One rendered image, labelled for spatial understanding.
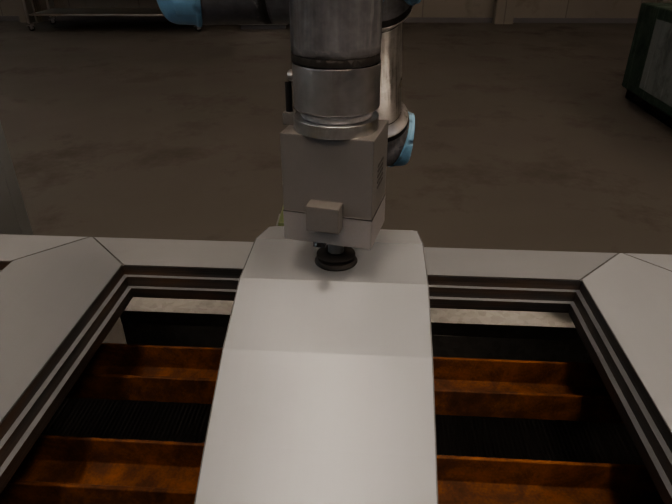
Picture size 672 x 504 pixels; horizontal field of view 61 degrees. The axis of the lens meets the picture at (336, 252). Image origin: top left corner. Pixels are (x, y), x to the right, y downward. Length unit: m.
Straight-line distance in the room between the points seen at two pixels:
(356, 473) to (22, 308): 0.59
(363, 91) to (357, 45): 0.04
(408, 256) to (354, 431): 0.20
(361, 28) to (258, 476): 0.35
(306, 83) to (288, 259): 0.19
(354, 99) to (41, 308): 0.58
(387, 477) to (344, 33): 0.34
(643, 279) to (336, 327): 0.59
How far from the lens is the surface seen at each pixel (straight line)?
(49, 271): 0.99
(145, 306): 1.19
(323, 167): 0.50
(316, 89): 0.47
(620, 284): 0.95
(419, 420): 0.47
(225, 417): 0.48
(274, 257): 0.58
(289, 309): 0.52
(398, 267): 0.57
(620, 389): 0.80
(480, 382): 0.98
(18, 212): 1.57
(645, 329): 0.86
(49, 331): 0.84
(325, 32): 0.46
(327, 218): 0.50
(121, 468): 0.89
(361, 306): 0.52
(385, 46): 1.03
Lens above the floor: 1.32
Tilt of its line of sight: 29 degrees down
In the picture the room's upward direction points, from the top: straight up
